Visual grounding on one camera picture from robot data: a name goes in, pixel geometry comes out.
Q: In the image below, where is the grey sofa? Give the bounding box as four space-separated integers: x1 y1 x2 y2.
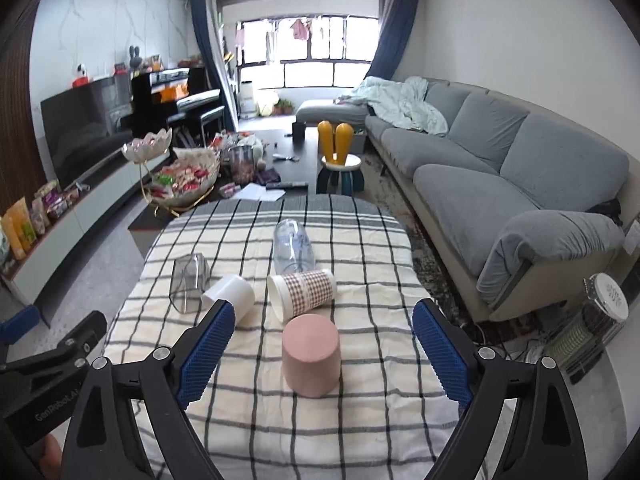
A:
295 76 632 323

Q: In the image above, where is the blue plastic item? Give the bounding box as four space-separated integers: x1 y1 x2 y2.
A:
0 306 41 345

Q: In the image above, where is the window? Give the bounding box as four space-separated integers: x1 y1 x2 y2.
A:
235 15 386 88

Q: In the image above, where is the black piano bench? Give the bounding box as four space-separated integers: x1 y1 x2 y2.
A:
167 106 226 148

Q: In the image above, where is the pale green blanket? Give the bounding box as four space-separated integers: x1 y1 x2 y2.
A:
334 76 449 137

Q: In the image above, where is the stool with yellow ears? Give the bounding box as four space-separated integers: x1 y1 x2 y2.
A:
316 121 364 196

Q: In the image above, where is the row of snack packets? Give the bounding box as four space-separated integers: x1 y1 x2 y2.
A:
0 180 83 261

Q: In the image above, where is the white television cabinet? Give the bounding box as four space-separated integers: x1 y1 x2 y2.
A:
0 150 173 328

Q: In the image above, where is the clear plastic cup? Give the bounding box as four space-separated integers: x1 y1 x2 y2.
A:
273 218 317 277

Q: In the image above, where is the pile of wrapped snacks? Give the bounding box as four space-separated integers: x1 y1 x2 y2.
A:
150 160 218 198

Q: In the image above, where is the black television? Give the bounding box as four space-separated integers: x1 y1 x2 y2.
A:
40 76 135 188

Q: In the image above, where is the tiered glass snack tray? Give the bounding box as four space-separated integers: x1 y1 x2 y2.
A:
121 127 222 218

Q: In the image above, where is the pink cup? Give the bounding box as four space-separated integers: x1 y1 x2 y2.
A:
281 313 342 399

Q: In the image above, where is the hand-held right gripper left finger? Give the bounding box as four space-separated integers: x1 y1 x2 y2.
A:
62 299 237 480

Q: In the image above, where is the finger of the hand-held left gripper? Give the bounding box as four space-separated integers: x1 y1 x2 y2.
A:
0 310 109 397

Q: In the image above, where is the white paper sheet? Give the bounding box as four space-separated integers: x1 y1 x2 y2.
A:
232 183 287 203

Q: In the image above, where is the dark coffee table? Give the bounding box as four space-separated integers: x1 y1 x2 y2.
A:
127 129 321 233

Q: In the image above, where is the grey glass cup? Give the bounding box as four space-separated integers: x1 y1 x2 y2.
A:
170 253 211 315

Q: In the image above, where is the electric heater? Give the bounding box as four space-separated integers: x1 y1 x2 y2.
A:
542 272 630 386

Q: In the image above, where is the plaid tablecloth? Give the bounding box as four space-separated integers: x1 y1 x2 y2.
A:
102 194 488 480

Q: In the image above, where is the person's left hand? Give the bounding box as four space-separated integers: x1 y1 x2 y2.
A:
37 432 65 480

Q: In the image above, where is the blue curtain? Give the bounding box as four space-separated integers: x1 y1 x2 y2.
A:
189 0 240 133
367 0 422 81

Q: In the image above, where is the black piano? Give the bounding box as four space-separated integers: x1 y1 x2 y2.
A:
120 66 223 143

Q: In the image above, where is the brown checkered paper cup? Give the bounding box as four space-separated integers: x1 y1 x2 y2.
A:
266 268 338 324

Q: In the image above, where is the white cup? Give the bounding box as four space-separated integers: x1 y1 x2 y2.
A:
201 274 256 325

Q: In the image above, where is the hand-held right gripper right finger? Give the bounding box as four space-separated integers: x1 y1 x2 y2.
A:
411 298 591 480

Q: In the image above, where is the clear jar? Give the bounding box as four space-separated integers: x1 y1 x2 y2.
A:
227 144 256 186

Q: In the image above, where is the dark cloth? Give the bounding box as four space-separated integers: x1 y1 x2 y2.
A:
590 200 623 226

